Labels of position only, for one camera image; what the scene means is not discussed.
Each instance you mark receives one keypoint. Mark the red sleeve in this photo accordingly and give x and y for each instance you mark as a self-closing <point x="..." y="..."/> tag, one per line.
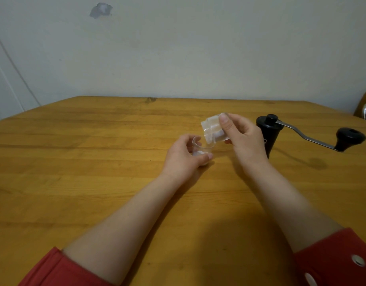
<point x="57" y="271"/>
<point x="329" y="262"/>

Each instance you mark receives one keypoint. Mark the red right sleeve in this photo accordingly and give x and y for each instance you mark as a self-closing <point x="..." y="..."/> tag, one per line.
<point x="329" y="262"/>

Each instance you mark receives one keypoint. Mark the wooden chair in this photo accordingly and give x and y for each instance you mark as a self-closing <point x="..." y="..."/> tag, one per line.
<point x="364" y="96"/>

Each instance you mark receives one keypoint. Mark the person's right hand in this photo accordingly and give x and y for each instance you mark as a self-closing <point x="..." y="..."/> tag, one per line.
<point x="248" y="142"/>

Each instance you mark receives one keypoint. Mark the person's right forearm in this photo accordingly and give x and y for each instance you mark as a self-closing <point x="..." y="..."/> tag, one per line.
<point x="296" y="208"/>

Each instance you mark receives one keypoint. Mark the person's left hand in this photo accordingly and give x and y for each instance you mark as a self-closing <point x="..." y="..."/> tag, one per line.
<point x="180" y="163"/>

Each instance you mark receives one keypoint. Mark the person's left forearm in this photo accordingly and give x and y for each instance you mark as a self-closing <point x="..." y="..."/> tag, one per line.
<point x="129" y="229"/>

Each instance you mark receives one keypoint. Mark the red left sleeve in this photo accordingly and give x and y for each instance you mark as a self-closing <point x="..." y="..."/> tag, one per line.
<point x="57" y="271"/>

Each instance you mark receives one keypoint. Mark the clear grinder jar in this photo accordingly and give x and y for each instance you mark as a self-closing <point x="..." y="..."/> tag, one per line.
<point x="209" y="126"/>

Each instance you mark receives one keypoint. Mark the black hand grinder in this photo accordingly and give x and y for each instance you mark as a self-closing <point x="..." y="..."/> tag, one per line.
<point x="271" y="135"/>

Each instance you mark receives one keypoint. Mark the clear plastic cup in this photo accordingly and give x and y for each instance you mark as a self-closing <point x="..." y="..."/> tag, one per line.
<point x="202" y="148"/>

